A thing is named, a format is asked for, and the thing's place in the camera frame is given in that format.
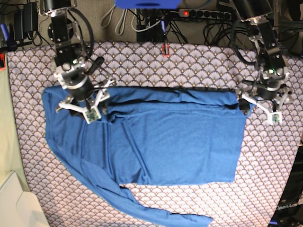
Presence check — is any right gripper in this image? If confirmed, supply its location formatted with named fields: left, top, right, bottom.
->
left=55, top=78, right=116, bottom=124

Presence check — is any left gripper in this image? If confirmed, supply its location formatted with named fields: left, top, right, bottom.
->
left=236, top=80, right=293, bottom=125

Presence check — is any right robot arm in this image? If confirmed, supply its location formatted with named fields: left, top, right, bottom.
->
left=38, top=0, right=114, bottom=124

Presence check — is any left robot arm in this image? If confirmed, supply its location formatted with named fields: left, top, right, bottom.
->
left=230, top=0, right=292, bottom=125

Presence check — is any red black table clamp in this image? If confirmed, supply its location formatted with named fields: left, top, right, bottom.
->
left=162, top=43, right=170, bottom=57

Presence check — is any fan-patterned tablecloth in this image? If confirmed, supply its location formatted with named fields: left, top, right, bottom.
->
left=7, top=42, right=303, bottom=227

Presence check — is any black power strip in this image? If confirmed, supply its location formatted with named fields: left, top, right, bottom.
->
left=177, top=9, right=232, bottom=21

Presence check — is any black power adapter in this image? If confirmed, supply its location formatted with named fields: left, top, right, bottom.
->
left=13, top=2, right=38, bottom=41

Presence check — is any black OpenArm case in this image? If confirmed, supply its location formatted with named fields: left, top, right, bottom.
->
left=269, top=145, right=303, bottom=227

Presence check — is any white plastic bin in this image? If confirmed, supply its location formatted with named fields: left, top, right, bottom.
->
left=0, top=171, right=49, bottom=227

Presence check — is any white looped cable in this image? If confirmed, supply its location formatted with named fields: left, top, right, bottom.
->
left=101, top=7, right=133, bottom=36

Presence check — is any blue handled clamp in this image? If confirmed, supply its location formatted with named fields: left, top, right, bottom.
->
left=0, top=23, right=18, bottom=52

